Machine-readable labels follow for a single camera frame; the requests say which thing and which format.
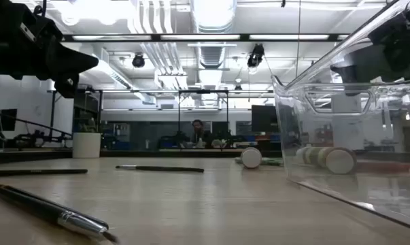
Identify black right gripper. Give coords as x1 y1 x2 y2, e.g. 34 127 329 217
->
329 2 410 97

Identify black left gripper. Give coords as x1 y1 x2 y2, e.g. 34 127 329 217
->
0 0 100 99

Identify tape rolls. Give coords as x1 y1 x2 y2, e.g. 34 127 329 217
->
295 146 358 176

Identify long black pencil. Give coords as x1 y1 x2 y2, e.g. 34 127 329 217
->
0 168 88 178

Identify pink paint bottle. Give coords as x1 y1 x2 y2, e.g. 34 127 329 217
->
240 146 262 169

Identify black paintbrush long silver ferrule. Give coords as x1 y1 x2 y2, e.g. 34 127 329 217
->
115 165 205 174

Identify thick black paintbrush chrome ferrule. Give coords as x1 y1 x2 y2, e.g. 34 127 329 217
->
0 184 120 244

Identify small green plant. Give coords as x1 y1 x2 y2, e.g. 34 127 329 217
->
75 117 99 134

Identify black ceiling spotlight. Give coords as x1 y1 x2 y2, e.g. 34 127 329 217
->
247 43 265 68
131 53 146 69

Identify white plant pot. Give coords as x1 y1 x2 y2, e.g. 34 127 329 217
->
72 132 101 159

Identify black background monitor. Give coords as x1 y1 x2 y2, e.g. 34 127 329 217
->
0 108 18 132

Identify large black background screen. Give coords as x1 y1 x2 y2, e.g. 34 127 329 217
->
251 104 280 133

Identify clear plastic bin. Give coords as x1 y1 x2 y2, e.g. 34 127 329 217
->
271 0 410 234

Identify person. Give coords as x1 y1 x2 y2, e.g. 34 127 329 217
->
190 118 209 148

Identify red-handled scissors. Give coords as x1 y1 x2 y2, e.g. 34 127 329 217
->
356 161 410 174

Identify black aluminium table frame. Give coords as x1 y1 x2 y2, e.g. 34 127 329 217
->
0 148 284 165

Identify black background workstation frame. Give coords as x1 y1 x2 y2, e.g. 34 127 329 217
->
50 88 277 150

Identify green-handled scissors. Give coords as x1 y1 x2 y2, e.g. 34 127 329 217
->
234 157 284 167

